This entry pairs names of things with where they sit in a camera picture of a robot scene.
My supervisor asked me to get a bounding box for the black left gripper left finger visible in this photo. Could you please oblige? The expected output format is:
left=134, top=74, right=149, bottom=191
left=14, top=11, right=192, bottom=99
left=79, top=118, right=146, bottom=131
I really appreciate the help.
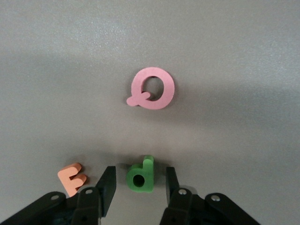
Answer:
left=0, top=165, right=117, bottom=225

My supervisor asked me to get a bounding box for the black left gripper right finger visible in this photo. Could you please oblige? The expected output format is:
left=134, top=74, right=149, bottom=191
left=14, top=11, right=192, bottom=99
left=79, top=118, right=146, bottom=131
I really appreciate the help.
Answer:
left=160, top=166, right=259, bottom=225

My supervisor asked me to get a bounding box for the green foam letter P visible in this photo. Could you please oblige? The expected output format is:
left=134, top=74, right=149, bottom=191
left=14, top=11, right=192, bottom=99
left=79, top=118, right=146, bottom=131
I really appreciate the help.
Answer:
left=126, top=155, right=155, bottom=194

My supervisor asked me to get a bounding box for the orange foam letter E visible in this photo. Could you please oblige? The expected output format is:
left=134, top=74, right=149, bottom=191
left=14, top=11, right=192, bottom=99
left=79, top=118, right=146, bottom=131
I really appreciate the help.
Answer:
left=57, top=163, right=88, bottom=198

